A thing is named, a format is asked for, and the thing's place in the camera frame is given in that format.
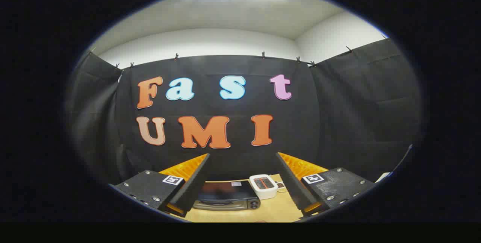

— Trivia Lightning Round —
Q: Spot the black toaster oven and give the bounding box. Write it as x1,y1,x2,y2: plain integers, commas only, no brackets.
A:
192,180,261,211

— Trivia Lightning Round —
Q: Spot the white pop-up toaster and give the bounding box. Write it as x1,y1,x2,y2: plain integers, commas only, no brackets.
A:
249,174,279,200

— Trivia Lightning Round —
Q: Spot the row of black clips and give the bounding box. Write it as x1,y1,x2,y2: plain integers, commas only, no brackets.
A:
89,35,388,69

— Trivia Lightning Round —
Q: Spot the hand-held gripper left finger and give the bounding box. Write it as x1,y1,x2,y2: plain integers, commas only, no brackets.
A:
109,153,211,218

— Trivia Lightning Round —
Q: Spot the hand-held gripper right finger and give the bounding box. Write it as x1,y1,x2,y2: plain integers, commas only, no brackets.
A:
275,152,376,217

